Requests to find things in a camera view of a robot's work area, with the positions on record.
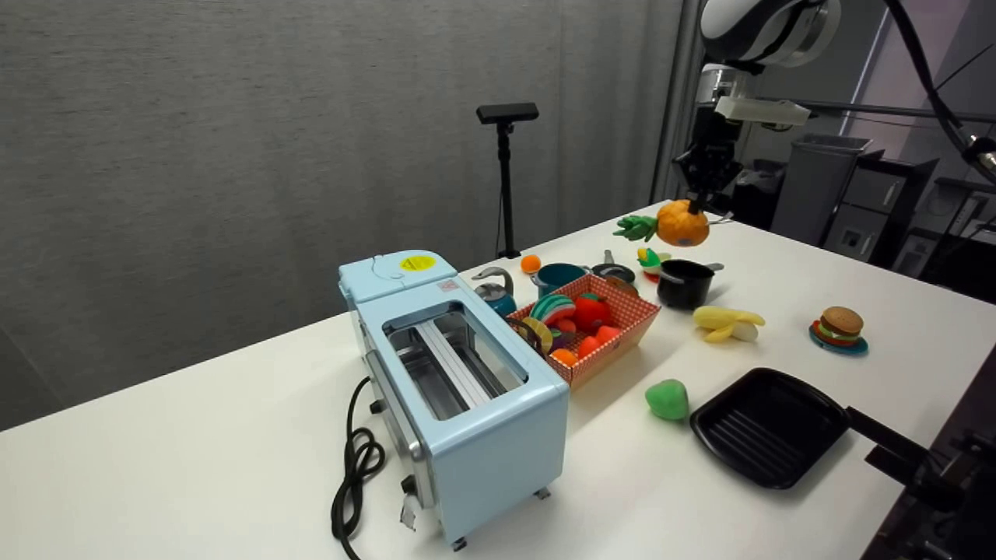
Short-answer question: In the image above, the light blue toaster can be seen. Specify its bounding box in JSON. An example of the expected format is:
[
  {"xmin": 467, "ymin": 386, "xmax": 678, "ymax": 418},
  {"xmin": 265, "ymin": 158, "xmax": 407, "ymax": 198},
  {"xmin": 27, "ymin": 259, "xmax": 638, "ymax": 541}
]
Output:
[{"xmin": 356, "ymin": 275, "xmax": 571, "ymax": 551}]

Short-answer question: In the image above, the black toy pot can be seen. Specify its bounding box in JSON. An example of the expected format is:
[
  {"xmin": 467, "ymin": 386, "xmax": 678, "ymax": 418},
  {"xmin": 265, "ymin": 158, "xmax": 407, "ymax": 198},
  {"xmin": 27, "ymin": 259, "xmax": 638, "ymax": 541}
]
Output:
[{"xmin": 653, "ymin": 259, "xmax": 728, "ymax": 311}]

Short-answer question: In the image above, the red checkered cardboard box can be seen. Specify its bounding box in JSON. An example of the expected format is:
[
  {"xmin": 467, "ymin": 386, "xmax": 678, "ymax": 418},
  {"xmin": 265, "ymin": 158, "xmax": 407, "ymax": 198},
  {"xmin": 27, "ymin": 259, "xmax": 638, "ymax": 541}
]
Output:
[{"xmin": 508, "ymin": 270, "xmax": 662, "ymax": 389}]

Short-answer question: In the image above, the toy burger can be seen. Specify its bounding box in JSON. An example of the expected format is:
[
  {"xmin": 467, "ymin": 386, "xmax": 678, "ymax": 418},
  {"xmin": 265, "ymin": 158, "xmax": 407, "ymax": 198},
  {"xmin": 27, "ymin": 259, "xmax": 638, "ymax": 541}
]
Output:
[{"xmin": 808, "ymin": 305, "xmax": 868, "ymax": 350}]

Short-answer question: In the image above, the black camera on stand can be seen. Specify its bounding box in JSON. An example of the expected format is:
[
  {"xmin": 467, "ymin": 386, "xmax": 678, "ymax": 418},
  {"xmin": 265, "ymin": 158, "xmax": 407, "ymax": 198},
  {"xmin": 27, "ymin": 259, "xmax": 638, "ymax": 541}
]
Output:
[{"xmin": 472, "ymin": 99, "xmax": 542, "ymax": 261}]

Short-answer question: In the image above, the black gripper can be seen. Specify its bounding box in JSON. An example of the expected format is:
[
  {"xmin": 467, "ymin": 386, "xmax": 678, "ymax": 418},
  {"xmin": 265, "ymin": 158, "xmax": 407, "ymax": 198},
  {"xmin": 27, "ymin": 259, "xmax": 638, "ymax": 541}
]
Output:
[{"xmin": 671, "ymin": 102, "xmax": 747, "ymax": 219}]

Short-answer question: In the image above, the green pear plushie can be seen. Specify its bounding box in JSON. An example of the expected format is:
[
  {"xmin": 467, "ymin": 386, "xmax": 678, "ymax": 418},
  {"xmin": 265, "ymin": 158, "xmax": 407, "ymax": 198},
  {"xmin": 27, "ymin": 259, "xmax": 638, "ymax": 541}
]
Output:
[{"xmin": 643, "ymin": 375, "xmax": 694, "ymax": 427}]

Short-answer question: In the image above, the yellow banana plushie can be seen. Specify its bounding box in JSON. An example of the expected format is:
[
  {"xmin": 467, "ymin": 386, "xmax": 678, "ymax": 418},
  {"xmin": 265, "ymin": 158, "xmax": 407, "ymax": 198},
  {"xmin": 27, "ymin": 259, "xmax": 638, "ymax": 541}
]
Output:
[{"xmin": 690, "ymin": 300, "xmax": 769, "ymax": 348}]

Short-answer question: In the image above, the orange pineapple plushie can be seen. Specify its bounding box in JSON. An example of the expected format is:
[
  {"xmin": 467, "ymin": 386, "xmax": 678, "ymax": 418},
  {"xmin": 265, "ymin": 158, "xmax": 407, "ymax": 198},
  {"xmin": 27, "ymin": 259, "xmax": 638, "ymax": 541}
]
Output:
[{"xmin": 614, "ymin": 195, "xmax": 715, "ymax": 247}]

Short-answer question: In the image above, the orange plush fruit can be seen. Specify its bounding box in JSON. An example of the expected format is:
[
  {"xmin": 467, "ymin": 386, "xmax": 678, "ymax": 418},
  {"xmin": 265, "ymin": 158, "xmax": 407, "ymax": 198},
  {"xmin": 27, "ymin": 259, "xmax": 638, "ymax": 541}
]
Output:
[{"xmin": 549, "ymin": 323, "xmax": 623, "ymax": 370}]

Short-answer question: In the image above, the teal toy plate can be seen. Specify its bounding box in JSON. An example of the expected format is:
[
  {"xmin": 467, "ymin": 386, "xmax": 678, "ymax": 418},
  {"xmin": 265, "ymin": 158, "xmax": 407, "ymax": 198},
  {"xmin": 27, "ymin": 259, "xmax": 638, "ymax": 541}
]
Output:
[{"xmin": 805, "ymin": 323, "xmax": 870, "ymax": 360}]

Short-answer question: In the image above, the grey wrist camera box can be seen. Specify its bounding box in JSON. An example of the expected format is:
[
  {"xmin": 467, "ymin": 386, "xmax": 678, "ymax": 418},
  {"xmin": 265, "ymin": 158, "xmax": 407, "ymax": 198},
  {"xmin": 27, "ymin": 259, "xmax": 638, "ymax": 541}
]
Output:
[{"xmin": 713, "ymin": 91, "xmax": 816, "ymax": 131}]

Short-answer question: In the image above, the green red vegetable toy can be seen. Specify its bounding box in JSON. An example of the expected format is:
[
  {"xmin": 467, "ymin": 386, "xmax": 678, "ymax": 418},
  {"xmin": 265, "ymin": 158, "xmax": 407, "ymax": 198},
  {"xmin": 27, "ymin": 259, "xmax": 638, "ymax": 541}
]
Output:
[{"xmin": 635, "ymin": 244, "xmax": 671, "ymax": 275}]

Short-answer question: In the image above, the black bin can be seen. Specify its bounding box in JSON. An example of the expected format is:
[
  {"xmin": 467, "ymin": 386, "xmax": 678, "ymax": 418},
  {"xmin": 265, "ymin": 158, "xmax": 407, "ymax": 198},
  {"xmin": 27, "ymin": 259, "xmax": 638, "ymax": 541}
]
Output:
[{"xmin": 731, "ymin": 155, "xmax": 791, "ymax": 232}]

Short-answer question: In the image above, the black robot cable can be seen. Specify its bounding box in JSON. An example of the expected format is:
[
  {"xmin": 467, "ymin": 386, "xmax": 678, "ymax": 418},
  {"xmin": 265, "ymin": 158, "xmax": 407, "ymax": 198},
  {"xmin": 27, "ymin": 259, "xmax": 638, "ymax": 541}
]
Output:
[{"xmin": 881, "ymin": 0, "xmax": 996, "ymax": 174}]

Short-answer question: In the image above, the red tomato plushie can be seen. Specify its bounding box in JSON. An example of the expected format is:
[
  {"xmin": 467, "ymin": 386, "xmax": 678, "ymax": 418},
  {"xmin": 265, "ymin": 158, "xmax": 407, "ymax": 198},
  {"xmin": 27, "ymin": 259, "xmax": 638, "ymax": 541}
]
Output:
[{"xmin": 567, "ymin": 294, "xmax": 615, "ymax": 335}]

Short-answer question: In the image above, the green watermelon slice plushie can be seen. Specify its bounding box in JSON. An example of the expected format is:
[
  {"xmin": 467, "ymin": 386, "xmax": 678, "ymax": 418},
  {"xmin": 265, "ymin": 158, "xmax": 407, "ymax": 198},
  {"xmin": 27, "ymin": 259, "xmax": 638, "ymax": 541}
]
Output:
[{"xmin": 518, "ymin": 293, "xmax": 578, "ymax": 353}]

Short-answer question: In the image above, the black power cord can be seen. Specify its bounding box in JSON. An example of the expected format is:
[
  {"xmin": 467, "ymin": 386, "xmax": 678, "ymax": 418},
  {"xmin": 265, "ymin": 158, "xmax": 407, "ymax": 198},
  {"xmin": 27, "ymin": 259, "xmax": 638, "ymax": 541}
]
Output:
[{"xmin": 328, "ymin": 372, "xmax": 390, "ymax": 560}]

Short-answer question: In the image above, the black equipment mount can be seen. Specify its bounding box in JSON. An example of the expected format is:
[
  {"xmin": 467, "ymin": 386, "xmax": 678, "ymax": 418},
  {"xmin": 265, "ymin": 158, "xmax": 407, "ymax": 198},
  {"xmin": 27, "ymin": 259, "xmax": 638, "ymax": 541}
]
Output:
[{"xmin": 860, "ymin": 345, "xmax": 996, "ymax": 560}]

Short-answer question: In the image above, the small dark toy pan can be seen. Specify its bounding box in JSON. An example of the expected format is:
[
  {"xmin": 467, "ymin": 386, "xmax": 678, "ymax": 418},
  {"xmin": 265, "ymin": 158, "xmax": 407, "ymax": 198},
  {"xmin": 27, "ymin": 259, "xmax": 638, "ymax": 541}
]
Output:
[{"xmin": 589, "ymin": 247, "xmax": 638, "ymax": 293}]

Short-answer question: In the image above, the white cabinet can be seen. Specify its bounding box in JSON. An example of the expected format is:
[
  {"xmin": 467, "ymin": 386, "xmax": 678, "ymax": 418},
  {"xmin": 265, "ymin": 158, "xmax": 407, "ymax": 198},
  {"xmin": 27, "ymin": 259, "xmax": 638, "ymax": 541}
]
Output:
[{"xmin": 773, "ymin": 131, "xmax": 884, "ymax": 253}]

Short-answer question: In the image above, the black grill pan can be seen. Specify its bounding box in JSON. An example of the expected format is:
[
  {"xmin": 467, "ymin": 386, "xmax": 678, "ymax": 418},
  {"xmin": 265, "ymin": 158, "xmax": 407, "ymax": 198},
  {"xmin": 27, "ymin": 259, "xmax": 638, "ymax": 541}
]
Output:
[{"xmin": 689, "ymin": 362, "xmax": 930, "ymax": 490}]

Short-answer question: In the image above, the silver toy kettle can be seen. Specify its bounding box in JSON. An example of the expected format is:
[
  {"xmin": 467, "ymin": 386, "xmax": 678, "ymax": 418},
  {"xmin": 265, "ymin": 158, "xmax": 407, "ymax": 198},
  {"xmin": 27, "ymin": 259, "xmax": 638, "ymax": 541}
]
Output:
[{"xmin": 470, "ymin": 263, "xmax": 520, "ymax": 318}]

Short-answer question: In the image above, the teal toy bowl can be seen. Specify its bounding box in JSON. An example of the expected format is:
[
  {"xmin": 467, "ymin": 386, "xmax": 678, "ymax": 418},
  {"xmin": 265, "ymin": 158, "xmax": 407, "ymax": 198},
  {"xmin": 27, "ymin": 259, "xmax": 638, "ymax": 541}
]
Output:
[{"xmin": 535, "ymin": 261, "xmax": 590, "ymax": 294}]

